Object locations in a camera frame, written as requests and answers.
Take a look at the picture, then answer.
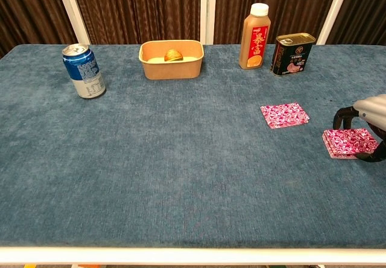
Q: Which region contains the white table frame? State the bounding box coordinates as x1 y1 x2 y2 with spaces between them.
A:
0 245 386 266

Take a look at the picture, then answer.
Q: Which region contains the brown curtain panel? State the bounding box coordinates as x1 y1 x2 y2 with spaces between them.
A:
327 0 386 46
68 0 202 45
0 0 78 58
213 0 343 45

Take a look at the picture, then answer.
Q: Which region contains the kraft paper rectangular bowl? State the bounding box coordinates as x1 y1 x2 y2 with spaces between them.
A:
138 40 205 81

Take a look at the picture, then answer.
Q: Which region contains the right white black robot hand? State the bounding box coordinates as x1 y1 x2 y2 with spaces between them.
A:
332 94 386 163

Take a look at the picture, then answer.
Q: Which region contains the white partition post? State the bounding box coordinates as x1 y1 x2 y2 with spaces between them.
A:
53 0 92 45
316 0 353 45
200 0 218 45

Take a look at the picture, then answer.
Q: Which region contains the black luncheon meat tin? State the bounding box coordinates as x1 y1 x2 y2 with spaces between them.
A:
270 33 317 78

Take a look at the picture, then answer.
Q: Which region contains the blue white beverage can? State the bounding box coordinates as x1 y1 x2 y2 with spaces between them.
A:
62 43 107 100

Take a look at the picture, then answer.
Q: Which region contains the brown juice bottle white cap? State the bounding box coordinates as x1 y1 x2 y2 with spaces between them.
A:
238 2 270 70

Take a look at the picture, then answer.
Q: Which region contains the blue fabric table mat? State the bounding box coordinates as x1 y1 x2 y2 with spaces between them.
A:
0 43 386 249

